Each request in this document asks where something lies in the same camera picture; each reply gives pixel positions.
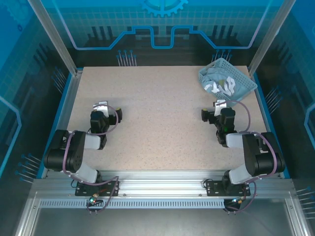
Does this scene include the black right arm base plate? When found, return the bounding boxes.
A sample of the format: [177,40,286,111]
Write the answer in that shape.
[206,180,251,197]

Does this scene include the light blue perforated plastic basket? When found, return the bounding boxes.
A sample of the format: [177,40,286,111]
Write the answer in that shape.
[198,58,258,101]

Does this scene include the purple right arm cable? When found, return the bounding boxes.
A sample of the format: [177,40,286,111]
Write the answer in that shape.
[220,99,280,184]

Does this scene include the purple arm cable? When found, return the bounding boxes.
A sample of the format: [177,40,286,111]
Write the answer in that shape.
[63,104,121,184]
[220,99,280,184]

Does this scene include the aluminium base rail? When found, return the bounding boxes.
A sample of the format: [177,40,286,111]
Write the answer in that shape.
[31,169,296,199]

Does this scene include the blue-edged aluminium side rail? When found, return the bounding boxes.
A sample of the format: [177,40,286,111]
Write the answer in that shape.
[40,70,84,179]
[251,71,292,179]

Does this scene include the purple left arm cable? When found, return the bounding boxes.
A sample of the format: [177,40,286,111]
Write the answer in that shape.
[63,104,121,184]

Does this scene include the light blue printed t-shirt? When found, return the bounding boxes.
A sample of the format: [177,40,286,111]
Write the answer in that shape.
[202,66,243,98]

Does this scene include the grey slotted cable duct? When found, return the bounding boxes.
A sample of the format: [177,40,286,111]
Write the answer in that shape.
[38,199,226,209]

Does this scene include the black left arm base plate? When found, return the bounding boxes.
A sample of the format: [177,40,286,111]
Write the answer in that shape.
[75,180,120,197]

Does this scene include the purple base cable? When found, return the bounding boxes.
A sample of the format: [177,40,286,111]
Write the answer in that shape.
[225,181,258,214]
[86,176,121,214]

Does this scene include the aluminium frame post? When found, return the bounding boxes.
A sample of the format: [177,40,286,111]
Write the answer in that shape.
[247,0,297,76]
[27,0,83,77]

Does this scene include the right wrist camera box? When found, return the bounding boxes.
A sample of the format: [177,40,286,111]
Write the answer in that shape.
[213,99,227,118]

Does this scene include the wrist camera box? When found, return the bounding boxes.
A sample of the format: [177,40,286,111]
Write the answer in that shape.
[93,100,109,118]
[213,99,227,118]

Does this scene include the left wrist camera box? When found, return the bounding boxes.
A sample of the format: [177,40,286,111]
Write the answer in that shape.
[93,100,109,118]

